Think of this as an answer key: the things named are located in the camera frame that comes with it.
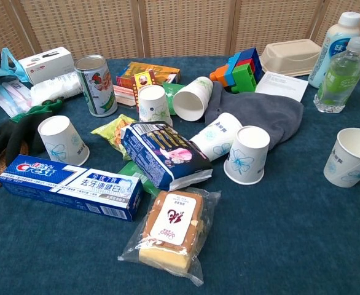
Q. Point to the white paper cup blue flower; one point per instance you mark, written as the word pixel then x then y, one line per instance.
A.
pixel 244 156
pixel 217 135
pixel 349 166
pixel 63 144

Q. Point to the white paper cup green flower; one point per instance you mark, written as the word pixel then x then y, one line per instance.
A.
pixel 187 106
pixel 152 104

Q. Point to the dark blue sanitary pad pack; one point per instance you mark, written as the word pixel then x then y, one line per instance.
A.
pixel 161 150

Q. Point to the small green sachet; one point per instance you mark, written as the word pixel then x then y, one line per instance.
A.
pixel 131 170

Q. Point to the green tea sachet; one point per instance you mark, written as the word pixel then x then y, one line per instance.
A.
pixel 170 90

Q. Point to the yellow green snack packet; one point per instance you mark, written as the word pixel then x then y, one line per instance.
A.
pixel 112 130

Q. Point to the red yellow medicine box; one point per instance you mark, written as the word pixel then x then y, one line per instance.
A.
pixel 143 80

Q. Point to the pink white flat box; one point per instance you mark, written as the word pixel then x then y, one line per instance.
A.
pixel 123 93

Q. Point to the wrapped cake slice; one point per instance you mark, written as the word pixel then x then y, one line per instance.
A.
pixel 170 227

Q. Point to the yellow orange box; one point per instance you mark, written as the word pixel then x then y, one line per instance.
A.
pixel 146 69

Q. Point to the gray cloth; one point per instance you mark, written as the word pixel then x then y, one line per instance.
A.
pixel 260 113

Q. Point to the colourful toy brick block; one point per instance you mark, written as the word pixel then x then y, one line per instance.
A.
pixel 244 73

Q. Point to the green white tin can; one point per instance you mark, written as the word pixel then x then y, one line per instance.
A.
pixel 98 89

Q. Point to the blue Crest toothpaste box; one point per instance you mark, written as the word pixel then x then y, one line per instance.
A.
pixel 69 184

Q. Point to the white paper sheet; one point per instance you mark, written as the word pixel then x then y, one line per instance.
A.
pixel 281 84

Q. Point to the woven folding screen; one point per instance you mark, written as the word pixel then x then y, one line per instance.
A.
pixel 183 27

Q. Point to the teal table cloth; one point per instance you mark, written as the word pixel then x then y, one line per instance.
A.
pixel 290 230

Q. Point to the white wipes pack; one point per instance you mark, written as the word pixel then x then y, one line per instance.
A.
pixel 54 87

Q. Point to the beige lidded lunch box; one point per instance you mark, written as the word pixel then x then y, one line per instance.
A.
pixel 290 55

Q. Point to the white box with black print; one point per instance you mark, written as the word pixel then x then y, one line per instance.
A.
pixel 48 66

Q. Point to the black green work glove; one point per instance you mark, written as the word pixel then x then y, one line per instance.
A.
pixel 17 132

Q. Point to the clear bottle green label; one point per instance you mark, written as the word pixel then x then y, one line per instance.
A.
pixel 336 80

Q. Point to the white milk drink bottle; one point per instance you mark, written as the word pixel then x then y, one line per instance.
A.
pixel 330 52

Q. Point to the toothbrush pack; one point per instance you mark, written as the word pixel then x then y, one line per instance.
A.
pixel 8 95

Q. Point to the light blue bread bag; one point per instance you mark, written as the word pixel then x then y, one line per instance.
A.
pixel 6 60

